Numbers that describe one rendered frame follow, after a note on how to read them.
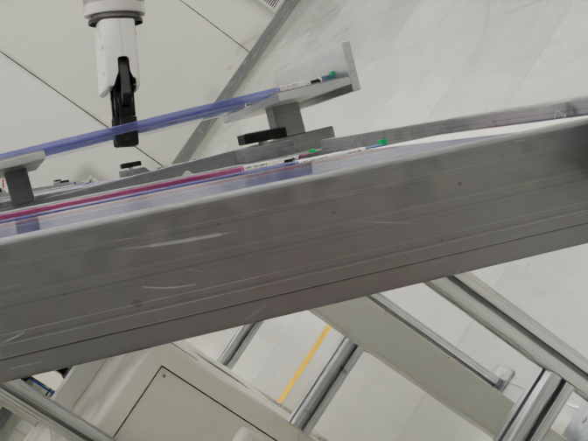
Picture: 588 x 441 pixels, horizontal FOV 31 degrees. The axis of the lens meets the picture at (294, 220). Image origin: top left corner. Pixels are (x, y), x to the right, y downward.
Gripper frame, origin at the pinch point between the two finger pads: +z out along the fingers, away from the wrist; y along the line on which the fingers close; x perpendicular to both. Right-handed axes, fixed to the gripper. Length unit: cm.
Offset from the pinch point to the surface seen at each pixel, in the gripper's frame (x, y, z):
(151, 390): 6, -47, 45
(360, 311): 31.1, 3.1, 28.2
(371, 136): 18, 49, 5
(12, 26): 5, -707, -136
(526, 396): 44, 27, 39
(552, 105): 17, 85, 6
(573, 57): 133, -103, -19
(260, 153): 11.2, 31.2, 5.5
